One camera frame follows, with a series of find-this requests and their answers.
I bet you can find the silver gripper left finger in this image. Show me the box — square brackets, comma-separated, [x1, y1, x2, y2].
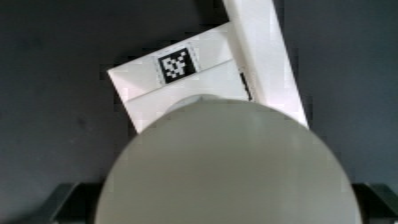
[29, 182, 102, 224]

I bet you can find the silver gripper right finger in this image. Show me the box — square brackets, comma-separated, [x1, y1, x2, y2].
[351, 183, 398, 224]

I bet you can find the white lamp bulb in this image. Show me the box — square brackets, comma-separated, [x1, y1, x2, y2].
[93, 95, 362, 224]

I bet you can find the white lamp base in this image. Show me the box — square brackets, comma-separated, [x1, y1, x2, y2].
[108, 23, 250, 132]

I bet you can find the white U-shaped frame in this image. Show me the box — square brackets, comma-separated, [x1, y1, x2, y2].
[221, 0, 308, 127]

